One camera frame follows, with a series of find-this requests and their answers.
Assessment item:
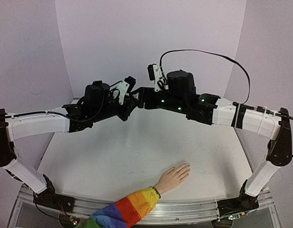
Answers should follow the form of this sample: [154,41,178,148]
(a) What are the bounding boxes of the black right camera cable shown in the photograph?
[159,49,252,105]

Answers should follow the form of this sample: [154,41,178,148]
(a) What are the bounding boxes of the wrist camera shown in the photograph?
[147,64,168,92]
[116,76,136,105]

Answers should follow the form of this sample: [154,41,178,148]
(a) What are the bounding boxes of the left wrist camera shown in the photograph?
[116,76,136,105]

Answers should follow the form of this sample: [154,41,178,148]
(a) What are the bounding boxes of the rainbow sleeve forearm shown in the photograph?
[84,187,161,228]

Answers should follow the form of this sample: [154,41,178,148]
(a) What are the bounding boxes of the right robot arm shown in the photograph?
[129,70,293,219]

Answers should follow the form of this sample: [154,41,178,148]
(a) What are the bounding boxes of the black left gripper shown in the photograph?
[93,93,136,124]

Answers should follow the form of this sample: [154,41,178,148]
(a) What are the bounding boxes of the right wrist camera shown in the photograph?
[147,64,168,92]

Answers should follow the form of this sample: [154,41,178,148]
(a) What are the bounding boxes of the mannequin hand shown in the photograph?
[154,163,190,195]

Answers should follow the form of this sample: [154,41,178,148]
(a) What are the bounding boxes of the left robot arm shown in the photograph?
[0,77,136,208]

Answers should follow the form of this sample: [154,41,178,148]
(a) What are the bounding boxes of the aluminium front rail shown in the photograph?
[8,187,281,228]

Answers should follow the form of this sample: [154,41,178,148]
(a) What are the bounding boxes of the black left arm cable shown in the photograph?
[0,110,71,122]

